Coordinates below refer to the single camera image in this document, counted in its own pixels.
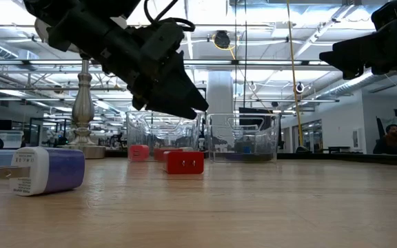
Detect clear storage box with lid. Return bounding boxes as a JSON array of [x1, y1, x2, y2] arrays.
[[0, 130, 24, 149]]

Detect seated person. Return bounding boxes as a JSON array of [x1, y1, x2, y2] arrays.
[[373, 123, 397, 155]]

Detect purple white wall charger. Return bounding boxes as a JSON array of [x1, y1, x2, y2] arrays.
[[0, 146, 85, 197]]

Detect red wall charger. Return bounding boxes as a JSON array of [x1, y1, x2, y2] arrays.
[[163, 150, 205, 175]]

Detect black monitor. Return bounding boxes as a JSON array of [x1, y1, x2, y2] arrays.
[[238, 107, 276, 128]]

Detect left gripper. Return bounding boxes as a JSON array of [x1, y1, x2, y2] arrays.
[[108, 20, 210, 120]]

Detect clear plastic bin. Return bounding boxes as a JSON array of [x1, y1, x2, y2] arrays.
[[125, 110, 201, 163], [205, 113, 281, 164]]

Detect black aluminium table frame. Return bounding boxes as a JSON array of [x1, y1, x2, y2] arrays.
[[34, 148, 397, 168]]

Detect black hanging cable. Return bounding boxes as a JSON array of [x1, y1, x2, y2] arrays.
[[243, 0, 249, 114], [234, 0, 238, 114]]

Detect black ceiling cord reel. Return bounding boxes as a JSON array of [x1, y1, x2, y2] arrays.
[[213, 30, 232, 50]]

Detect yellow cable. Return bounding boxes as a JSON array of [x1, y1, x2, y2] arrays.
[[285, 0, 305, 149]]

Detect silver table lamp white shade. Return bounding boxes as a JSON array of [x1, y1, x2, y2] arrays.
[[34, 15, 130, 160]]

